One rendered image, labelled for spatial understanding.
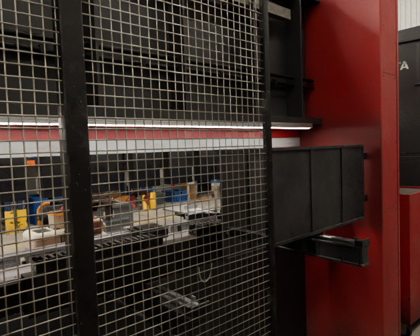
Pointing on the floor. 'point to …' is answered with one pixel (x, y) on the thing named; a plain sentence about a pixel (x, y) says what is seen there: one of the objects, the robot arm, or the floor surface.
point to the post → (76, 167)
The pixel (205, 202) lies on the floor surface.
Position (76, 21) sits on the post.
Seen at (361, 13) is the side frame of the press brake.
